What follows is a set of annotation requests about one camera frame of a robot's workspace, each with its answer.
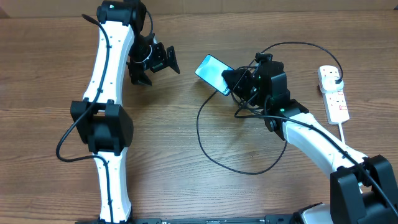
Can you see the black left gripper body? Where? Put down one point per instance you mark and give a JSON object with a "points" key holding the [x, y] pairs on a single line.
{"points": [[153, 58]]}

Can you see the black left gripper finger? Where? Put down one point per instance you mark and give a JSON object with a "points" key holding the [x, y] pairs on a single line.
{"points": [[171, 60], [137, 74]]}

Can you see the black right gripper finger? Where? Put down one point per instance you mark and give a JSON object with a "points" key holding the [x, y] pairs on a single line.
{"points": [[234, 77], [240, 90]]}

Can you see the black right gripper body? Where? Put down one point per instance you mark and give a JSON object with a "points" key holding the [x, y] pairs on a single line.
{"points": [[255, 95]]}

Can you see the blue Samsung Galaxy smartphone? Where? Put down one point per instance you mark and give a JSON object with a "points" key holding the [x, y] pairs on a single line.
{"points": [[210, 70]]}

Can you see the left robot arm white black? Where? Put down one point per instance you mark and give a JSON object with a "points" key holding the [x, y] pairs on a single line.
{"points": [[100, 119]]}

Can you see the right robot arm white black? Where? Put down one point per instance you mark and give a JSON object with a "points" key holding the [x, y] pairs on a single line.
{"points": [[362, 189]]}

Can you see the white charger plug adapter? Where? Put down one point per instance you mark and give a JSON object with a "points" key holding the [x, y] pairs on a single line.
{"points": [[331, 84]]}

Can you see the white power strip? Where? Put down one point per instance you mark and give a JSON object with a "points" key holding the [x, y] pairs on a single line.
{"points": [[335, 103]]}

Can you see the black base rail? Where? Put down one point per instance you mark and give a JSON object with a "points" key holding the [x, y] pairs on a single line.
{"points": [[268, 219]]}

